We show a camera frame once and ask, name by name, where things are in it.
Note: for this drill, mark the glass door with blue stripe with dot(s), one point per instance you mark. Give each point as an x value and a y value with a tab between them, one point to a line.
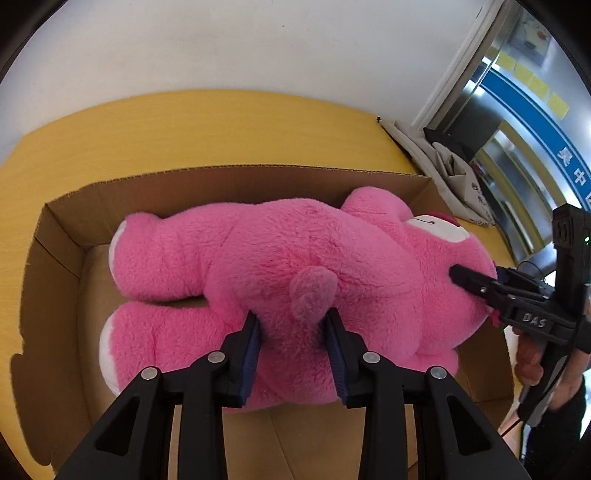
521	138

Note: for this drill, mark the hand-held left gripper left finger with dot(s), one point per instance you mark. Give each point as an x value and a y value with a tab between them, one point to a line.
250	355

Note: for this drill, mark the yellow sticky note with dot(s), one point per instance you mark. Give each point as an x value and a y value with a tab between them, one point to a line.
506	61
558	104
523	73
538	86

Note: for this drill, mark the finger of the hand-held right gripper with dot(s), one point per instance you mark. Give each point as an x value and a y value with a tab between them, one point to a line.
480	287

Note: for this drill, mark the white paper poster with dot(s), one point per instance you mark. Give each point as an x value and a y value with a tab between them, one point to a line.
532	35

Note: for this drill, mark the grey cloth bag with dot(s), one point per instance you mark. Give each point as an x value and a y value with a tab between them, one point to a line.
443	166

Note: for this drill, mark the pink plush bear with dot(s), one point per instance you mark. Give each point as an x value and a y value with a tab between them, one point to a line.
295	286

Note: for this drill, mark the person's right hand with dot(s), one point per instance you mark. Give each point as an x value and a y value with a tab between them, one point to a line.
528	360

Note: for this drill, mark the cardboard box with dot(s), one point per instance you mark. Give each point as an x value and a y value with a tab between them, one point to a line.
69	295

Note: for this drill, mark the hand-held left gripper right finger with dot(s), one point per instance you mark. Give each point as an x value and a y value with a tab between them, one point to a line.
336	355

